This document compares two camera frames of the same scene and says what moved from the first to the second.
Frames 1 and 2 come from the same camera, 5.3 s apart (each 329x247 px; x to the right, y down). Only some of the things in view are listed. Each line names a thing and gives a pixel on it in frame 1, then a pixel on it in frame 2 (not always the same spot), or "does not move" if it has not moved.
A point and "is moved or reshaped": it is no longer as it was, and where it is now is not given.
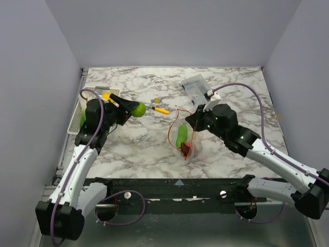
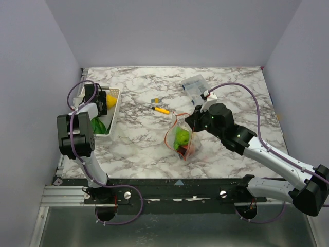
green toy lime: (140, 110) → (183, 137)
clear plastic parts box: (196, 87) does not move
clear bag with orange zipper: (182, 136) is moved or reshaped
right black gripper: (194, 123) does not move
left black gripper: (126, 106) → (102, 98)
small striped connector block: (156, 100) does not move
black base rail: (178, 193) does not move
